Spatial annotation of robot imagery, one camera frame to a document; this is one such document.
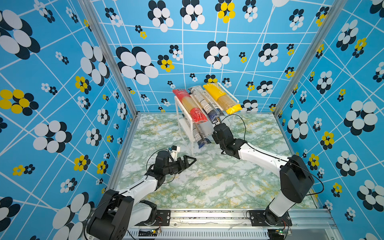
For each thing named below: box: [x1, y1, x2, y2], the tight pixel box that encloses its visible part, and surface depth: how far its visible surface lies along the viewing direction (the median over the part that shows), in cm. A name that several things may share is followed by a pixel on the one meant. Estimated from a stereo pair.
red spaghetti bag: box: [172, 89, 208, 124], surface depth 74 cm
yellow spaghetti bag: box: [202, 82, 243, 115], surface depth 80 cm
